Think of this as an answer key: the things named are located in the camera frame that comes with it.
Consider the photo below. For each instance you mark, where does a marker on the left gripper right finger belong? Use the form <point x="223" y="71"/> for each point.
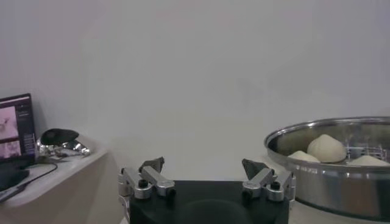
<point x="259" y="182"/>

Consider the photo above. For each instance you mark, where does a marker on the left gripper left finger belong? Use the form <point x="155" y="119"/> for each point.
<point x="157" y="182"/>

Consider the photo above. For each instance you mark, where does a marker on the white steamed baozi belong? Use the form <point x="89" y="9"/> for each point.
<point x="301" y="157"/>
<point x="368" y="160"/>
<point x="326" y="149"/>

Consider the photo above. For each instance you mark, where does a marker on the stainless steel steamer basket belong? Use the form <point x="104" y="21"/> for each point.
<point x="341" y="188"/>

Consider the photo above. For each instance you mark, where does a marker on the white side table with mouse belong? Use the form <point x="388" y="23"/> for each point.
<point x="70" y="188"/>

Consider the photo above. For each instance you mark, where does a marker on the black computer mouse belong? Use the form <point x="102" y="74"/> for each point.
<point x="12" y="179"/>

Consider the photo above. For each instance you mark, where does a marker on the small grey usb adapter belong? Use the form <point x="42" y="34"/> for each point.
<point x="12" y="193"/>

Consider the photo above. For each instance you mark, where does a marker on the laptop computer screen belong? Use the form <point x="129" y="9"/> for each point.
<point x="15" y="131"/>

